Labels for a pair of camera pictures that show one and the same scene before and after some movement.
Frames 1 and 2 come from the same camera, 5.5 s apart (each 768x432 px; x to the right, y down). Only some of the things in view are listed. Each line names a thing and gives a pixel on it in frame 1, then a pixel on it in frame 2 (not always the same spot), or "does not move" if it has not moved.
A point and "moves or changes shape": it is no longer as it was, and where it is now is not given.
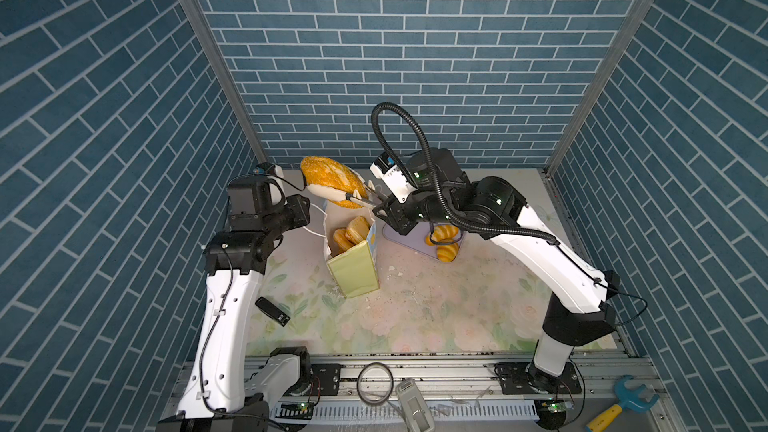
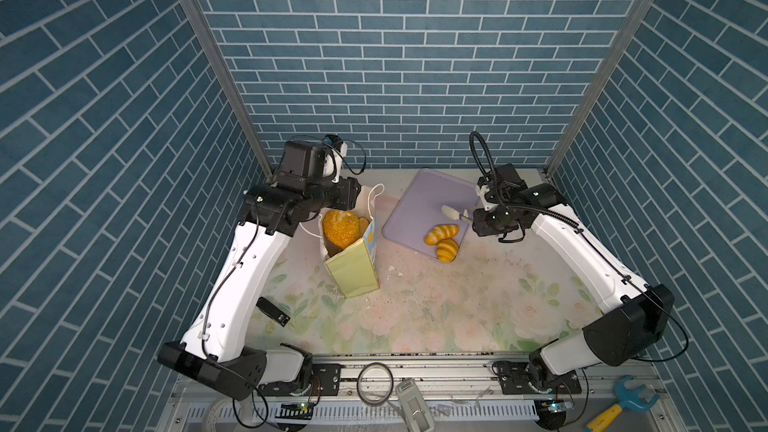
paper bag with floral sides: (350, 245) does not move
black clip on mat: (272, 311) does not move
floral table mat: (499, 299) does not move
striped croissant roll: (442, 232) does not move
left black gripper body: (284, 218) -> (328, 194)
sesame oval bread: (336, 174) moves or changes shape
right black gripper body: (418, 206) -> (492, 221)
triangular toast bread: (357, 229) does not move
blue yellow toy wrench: (629, 400) does not move
